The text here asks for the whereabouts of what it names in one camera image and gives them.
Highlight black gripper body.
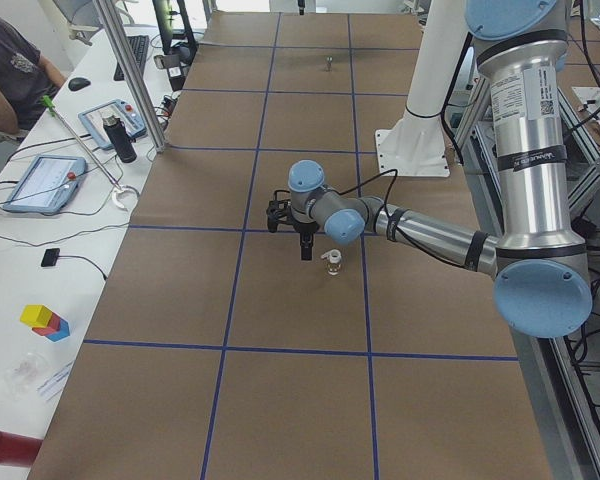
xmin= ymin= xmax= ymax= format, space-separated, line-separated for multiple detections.
xmin=266 ymin=189 xmax=316 ymax=235

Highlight white PPR valve brass base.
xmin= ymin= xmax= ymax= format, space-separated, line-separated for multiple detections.
xmin=321 ymin=249 xmax=342 ymax=276

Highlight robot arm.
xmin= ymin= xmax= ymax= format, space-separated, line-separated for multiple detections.
xmin=266 ymin=1 xmax=592 ymax=338

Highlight brown kraft paper mat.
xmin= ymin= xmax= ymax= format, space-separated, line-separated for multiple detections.
xmin=31 ymin=13 xmax=552 ymax=479

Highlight black water bottle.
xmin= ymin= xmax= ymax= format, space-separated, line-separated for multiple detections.
xmin=103 ymin=115 xmax=137 ymax=163

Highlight far teach pendant tablet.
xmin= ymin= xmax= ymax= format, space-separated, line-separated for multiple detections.
xmin=78 ymin=99 xmax=146 ymax=150

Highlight teach pendant tablet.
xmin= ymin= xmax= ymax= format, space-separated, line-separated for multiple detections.
xmin=78 ymin=99 xmax=146 ymax=150
xmin=2 ymin=155 xmax=87 ymax=214

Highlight black keyboard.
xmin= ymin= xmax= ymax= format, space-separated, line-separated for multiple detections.
xmin=113 ymin=35 xmax=150 ymax=81

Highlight small black puck device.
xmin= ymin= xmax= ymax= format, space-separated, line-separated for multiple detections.
xmin=40 ymin=248 xmax=60 ymax=268

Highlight near teach pendant tablet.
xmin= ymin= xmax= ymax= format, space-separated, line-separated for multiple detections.
xmin=2 ymin=155 xmax=87 ymax=214

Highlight black computer mouse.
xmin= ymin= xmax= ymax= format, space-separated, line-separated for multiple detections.
xmin=68 ymin=77 xmax=91 ymax=92

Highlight long metal grabber stick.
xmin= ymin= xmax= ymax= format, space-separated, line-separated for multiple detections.
xmin=41 ymin=95 xmax=140 ymax=211

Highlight stacked coloured toy blocks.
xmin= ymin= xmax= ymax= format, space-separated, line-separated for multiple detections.
xmin=20 ymin=304 xmax=70 ymax=342

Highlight seated person dark shirt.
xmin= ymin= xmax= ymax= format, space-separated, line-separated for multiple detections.
xmin=0 ymin=18 xmax=66 ymax=137

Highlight red cylinder object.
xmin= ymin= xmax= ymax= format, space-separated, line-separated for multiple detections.
xmin=0 ymin=430 xmax=43 ymax=467

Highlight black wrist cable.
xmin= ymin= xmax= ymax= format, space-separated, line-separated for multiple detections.
xmin=329 ymin=167 xmax=481 ymax=271

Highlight white pedestal column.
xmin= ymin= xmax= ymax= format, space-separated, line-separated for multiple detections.
xmin=375 ymin=0 xmax=471 ymax=178

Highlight aluminium frame post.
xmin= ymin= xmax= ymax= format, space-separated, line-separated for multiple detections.
xmin=93 ymin=0 xmax=166 ymax=153

